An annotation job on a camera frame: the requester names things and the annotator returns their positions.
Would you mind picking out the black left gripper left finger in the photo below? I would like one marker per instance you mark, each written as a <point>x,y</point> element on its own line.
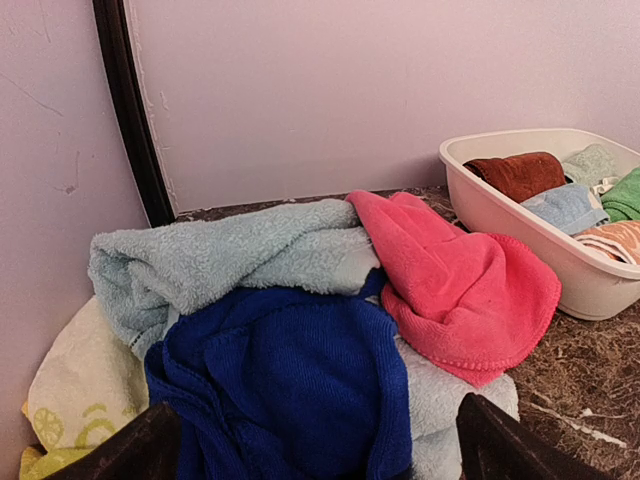
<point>146,448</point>

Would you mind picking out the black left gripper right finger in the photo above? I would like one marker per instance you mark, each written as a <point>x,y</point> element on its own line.
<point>496,446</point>

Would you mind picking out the large light blue towel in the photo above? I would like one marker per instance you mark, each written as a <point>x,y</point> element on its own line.
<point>145,279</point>

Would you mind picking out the yellow lemon print cloth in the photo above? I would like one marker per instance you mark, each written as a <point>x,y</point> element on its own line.
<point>87,388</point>

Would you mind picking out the dark blue towel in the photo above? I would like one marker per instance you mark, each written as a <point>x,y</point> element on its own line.
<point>280,383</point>

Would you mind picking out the pink towel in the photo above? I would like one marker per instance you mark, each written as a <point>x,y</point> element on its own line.
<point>473,304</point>

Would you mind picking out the white plastic basin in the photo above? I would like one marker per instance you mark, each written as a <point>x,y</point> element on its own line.
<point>595,287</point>

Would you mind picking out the rolled orange patterned towel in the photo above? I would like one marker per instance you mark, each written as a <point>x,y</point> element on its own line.
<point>618,241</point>

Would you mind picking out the rolled light blue towel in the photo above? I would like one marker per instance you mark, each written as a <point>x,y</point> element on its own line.
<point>571,208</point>

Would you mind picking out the rolled maroon towel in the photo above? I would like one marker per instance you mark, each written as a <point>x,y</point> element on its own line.
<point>520,177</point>

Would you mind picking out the rolled pale green towel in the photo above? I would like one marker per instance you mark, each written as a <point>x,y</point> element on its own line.
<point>590,166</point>

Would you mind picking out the black left frame post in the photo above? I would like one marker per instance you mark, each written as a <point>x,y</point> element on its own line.
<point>126,95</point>

